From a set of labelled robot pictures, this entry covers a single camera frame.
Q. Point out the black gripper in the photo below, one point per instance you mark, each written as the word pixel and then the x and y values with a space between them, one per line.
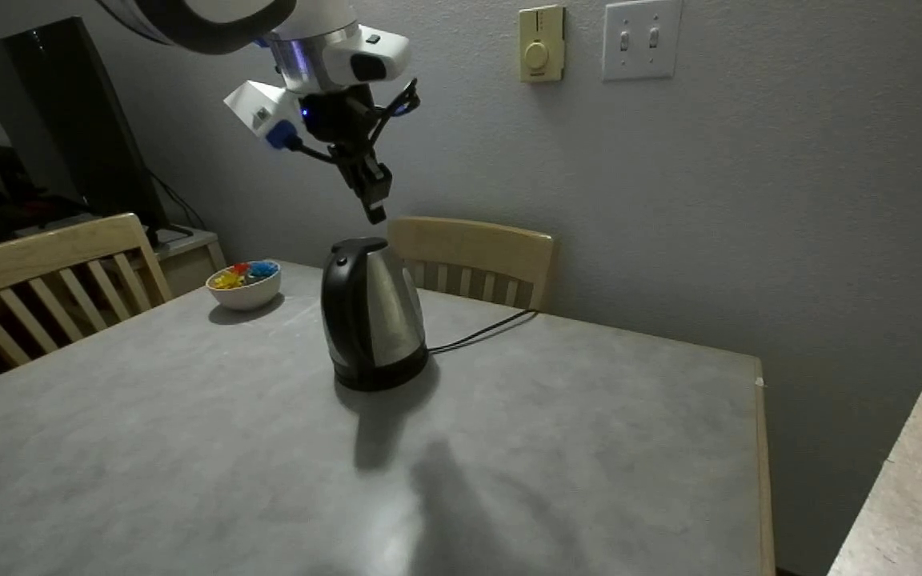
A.
pixel 348 128

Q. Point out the stainless steel electric kettle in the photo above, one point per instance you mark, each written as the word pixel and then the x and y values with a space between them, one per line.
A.
pixel 376 308

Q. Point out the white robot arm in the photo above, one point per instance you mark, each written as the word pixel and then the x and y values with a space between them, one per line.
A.
pixel 225 16

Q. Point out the light wooden slatted chair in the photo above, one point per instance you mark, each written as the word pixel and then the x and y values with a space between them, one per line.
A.
pixel 34 250
pixel 480 250

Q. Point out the blue paper flower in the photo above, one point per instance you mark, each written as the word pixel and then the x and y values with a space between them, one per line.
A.
pixel 259 270

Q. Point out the red paper flower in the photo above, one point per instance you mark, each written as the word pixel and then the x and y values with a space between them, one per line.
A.
pixel 239 270

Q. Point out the beige round bowl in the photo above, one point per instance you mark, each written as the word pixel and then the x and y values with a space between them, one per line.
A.
pixel 246 294

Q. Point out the yellow paper flower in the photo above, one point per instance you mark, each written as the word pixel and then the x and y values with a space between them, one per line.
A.
pixel 225 283

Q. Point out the small light side table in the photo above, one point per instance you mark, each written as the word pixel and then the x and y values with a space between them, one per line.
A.
pixel 193 256

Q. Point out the black flat television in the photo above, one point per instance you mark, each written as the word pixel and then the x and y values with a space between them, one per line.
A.
pixel 65 116

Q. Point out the speckled stone countertop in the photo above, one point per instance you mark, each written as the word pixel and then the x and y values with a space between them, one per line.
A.
pixel 920 469

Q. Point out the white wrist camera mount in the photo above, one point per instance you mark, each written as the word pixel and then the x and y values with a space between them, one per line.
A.
pixel 256 107

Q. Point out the beige wall dimmer plate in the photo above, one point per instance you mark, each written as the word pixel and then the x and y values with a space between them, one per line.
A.
pixel 543 46

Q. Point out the white double light switch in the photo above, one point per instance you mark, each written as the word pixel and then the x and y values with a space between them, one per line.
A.
pixel 641 38

